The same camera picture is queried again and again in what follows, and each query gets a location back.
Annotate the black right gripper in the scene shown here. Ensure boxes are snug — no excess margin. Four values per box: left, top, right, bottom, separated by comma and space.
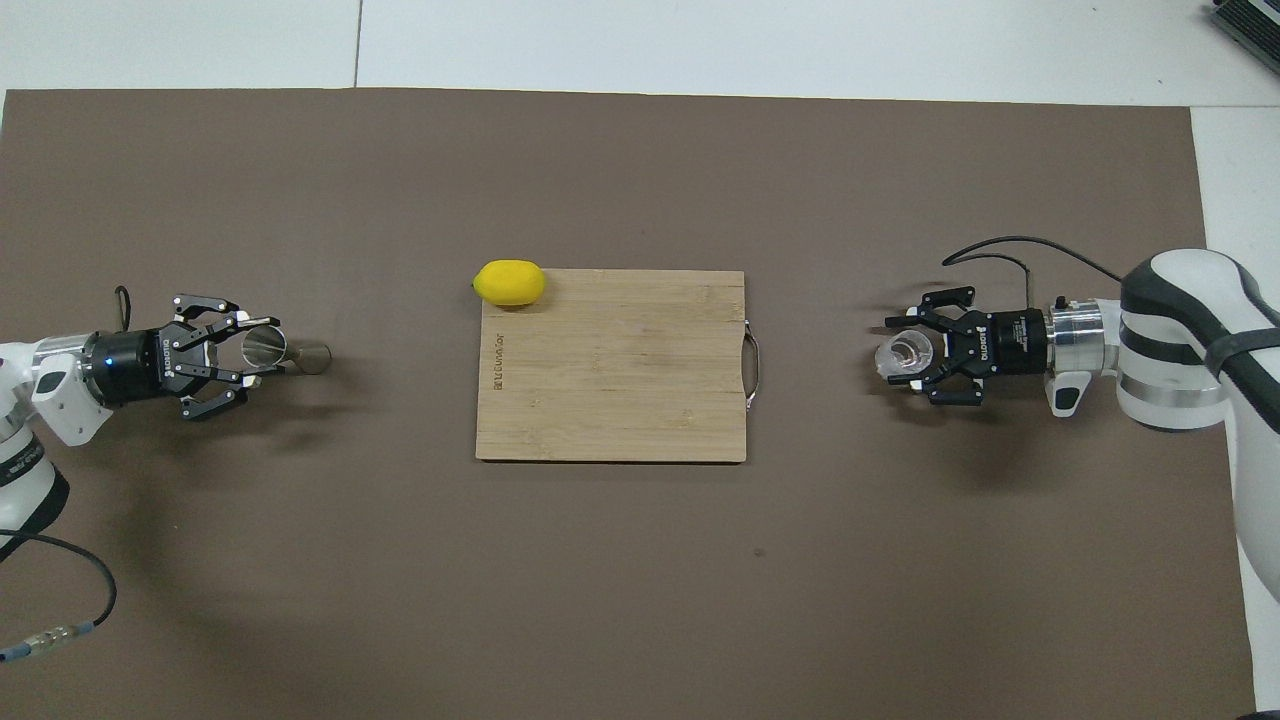
885, 287, 1051, 408

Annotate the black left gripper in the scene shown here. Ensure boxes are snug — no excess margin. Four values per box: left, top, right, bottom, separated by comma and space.
88, 294, 281, 421

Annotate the small clear glass cup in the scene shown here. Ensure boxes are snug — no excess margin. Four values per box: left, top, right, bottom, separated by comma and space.
876, 330, 937, 384

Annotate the steel double jigger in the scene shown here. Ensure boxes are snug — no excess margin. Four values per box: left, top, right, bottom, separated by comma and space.
238, 324, 333, 377

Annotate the yellow lemon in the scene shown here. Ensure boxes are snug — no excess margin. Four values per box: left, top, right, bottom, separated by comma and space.
472, 259, 548, 307

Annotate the large brown table mat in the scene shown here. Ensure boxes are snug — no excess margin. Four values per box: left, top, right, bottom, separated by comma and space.
0, 88, 1259, 720

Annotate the grey ribbed device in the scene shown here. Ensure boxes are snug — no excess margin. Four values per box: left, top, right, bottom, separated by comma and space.
1205, 0, 1280, 76

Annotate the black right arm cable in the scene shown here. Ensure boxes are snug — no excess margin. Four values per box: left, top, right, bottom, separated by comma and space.
942, 236, 1126, 299

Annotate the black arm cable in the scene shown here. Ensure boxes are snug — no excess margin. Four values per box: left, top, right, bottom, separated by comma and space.
0, 286, 134, 663
942, 236, 1126, 299

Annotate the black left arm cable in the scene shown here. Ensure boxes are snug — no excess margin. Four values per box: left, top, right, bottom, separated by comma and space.
0, 286, 134, 663

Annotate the bamboo cutting board, metal handle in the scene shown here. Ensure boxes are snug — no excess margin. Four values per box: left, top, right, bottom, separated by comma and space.
475, 268, 763, 464

